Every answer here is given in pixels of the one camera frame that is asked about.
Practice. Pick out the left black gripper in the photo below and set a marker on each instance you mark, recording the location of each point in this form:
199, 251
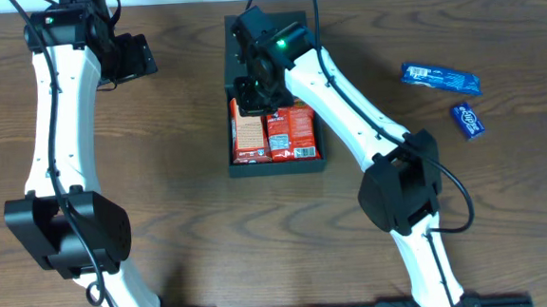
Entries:
132, 65

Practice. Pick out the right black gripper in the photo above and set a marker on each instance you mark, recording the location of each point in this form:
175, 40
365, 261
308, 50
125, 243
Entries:
252, 100

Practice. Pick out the orange-red snack box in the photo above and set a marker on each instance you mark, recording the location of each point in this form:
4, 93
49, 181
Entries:
249, 138

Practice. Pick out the red Hacks candy bag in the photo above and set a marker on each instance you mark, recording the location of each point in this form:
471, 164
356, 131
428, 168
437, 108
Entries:
291, 133

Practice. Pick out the black box with lid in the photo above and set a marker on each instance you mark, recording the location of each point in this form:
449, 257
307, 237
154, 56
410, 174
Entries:
232, 70

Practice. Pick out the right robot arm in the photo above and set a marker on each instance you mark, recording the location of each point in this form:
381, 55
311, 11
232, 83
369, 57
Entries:
402, 178

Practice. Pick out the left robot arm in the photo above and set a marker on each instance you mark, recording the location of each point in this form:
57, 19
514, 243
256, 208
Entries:
63, 220

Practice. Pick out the blue Oreo cookie pack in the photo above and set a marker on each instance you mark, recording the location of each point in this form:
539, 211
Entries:
442, 78

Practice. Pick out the blue Eclipse mint pack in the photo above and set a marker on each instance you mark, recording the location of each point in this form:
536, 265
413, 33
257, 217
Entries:
467, 121

